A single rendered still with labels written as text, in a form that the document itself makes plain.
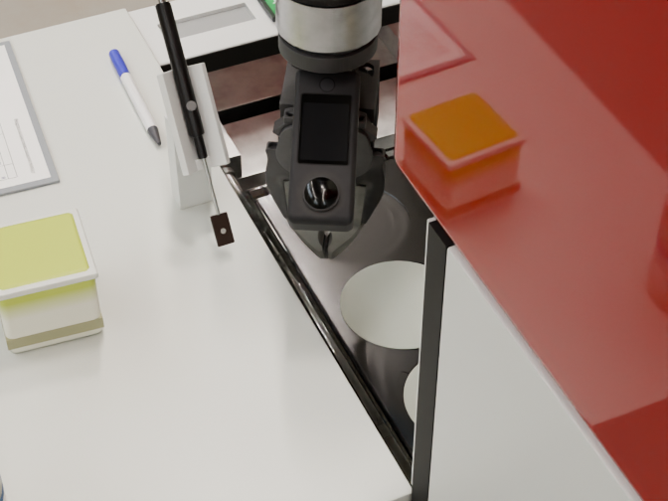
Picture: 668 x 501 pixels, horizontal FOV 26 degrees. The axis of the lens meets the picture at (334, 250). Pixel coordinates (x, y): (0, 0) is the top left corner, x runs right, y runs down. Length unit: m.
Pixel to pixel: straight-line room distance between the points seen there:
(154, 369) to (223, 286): 0.10
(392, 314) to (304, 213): 0.22
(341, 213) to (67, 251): 0.21
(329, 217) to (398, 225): 0.28
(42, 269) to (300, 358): 0.20
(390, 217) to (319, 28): 0.32
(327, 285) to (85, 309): 0.23
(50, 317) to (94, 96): 0.30
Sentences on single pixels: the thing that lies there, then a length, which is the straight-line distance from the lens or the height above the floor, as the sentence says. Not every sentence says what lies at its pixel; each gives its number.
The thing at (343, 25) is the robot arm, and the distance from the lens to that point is 0.99.
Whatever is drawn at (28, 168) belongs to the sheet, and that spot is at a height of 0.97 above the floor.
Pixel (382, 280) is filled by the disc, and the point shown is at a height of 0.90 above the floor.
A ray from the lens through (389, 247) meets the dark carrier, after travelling 1.25.
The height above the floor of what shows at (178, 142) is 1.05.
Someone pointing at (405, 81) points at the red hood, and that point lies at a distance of 0.78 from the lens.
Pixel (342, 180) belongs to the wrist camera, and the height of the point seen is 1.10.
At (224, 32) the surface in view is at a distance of 1.39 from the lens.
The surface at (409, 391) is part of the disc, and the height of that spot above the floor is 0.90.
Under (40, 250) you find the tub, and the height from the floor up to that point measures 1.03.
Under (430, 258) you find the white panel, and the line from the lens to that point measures 0.81.
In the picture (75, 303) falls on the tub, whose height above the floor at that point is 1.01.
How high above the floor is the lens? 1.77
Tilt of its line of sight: 44 degrees down
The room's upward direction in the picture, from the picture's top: straight up
